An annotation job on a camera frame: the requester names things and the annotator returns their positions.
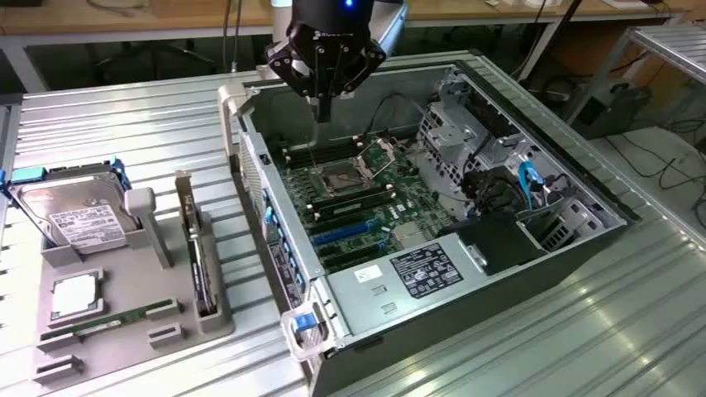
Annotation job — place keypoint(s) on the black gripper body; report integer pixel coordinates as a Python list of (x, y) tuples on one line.
[(331, 25)]

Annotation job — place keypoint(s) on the graphics card with metal bracket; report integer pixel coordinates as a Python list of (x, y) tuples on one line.
[(198, 248)]

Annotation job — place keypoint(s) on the black RAM slot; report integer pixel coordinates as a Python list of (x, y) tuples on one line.
[(322, 149), (350, 193), (352, 200), (326, 158)]

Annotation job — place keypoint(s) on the metal socket cover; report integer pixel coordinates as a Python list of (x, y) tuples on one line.
[(378, 155)]

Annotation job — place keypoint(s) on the thin metal locking lever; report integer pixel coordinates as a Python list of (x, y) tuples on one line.
[(314, 153)]

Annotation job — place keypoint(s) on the silver metal drive cage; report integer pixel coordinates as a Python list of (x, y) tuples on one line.
[(448, 136)]

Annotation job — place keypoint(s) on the black chair base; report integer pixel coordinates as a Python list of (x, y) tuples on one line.
[(154, 51)]

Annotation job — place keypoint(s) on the black case lock lever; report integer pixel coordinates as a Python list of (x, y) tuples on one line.
[(264, 159)]

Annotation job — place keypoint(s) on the CPU socket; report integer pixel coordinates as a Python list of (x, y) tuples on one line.
[(338, 178)]

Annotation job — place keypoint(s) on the black RAM stick with label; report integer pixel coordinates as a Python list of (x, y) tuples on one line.
[(344, 210)]

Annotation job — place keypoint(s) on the blue card retention clip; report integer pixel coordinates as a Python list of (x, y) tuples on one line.
[(299, 281), (287, 250), (279, 235), (268, 214), (294, 265)]

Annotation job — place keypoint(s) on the green motherboard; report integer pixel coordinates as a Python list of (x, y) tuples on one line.
[(386, 215)]

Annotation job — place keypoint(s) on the wooden desk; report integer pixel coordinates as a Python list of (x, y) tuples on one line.
[(83, 18)]

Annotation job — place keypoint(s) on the blue expansion slot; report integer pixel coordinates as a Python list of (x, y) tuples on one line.
[(339, 232)]

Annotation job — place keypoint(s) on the black box on floor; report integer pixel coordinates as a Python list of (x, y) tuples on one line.
[(614, 111)]

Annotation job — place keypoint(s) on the long black expansion slot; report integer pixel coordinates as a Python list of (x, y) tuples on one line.
[(352, 257)]

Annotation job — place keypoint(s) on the black plastic shroud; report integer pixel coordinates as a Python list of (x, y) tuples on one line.
[(497, 244)]

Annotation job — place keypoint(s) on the hard disk with blue carrier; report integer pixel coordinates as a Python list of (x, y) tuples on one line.
[(71, 198)]

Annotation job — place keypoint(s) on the metal slat side table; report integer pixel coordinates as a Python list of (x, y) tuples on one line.
[(667, 45)]

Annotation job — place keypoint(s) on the grey power supply unit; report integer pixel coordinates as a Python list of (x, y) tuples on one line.
[(375, 289)]

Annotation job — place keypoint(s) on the open grey PC case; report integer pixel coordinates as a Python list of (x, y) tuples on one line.
[(386, 314)]

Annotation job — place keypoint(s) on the silver CPU chip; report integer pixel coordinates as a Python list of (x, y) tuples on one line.
[(76, 295)]

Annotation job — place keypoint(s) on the green RAM stick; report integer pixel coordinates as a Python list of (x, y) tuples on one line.
[(110, 320)]

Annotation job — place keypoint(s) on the grey parts rack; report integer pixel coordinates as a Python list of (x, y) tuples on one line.
[(127, 331)]

